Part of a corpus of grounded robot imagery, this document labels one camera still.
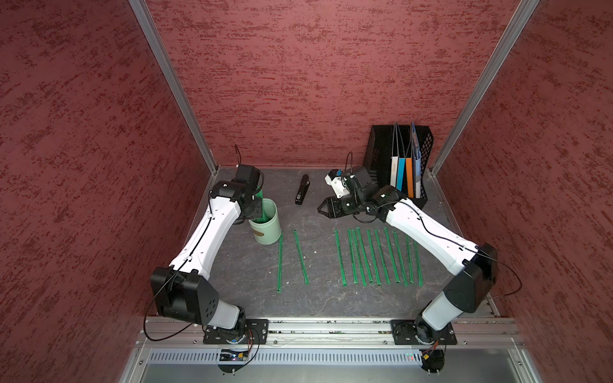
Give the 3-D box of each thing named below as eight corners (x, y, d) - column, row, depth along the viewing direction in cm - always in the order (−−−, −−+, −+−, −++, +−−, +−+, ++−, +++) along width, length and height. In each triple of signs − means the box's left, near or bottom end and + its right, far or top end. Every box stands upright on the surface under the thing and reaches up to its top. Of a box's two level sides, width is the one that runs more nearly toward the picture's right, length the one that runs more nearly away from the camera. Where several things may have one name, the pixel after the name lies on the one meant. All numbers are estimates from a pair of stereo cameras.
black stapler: (295, 204, 109) (294, 197, 105) (303, 180, 118) (303, 173, 114) (303, 206, 108) (302, 199, 104) (310, 182, 118) (310, 175, 114)
